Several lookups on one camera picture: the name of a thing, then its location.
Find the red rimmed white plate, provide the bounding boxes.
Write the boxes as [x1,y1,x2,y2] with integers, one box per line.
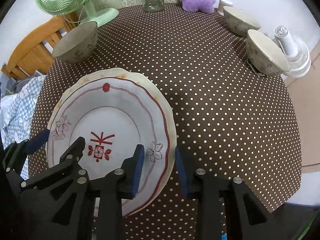
[47,76,171,217]

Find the scalloped yellow floral plate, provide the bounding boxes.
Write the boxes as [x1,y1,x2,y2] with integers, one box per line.
[47,67,177,217]

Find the cotton swab container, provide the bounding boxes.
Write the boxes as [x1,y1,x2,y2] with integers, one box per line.
[217,0,233,14]

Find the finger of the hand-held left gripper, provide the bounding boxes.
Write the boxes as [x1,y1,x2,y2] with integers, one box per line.
[4,129,50,174]
[21,137,87,192]

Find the brown polka dot tablecloth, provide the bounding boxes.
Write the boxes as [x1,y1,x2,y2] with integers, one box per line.
[26,4,303,240]

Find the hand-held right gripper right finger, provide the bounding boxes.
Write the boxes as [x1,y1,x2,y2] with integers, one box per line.
[175,146,283,240]

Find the wooden chair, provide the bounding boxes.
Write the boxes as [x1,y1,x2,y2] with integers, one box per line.
[1,15,83,79]

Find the blue checked blanket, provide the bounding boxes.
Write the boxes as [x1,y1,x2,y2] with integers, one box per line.
[0,75,47,180]

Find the grey floral ceramic bowl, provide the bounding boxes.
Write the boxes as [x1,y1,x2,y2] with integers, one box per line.
[52,21,98,63]
[246,29,290,76]
[223,6,261,36]

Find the white standing fan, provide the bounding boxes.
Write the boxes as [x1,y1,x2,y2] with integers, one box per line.
[272,26,311,78]

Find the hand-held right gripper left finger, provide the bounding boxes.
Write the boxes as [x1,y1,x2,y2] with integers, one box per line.
[45,144,145,240]

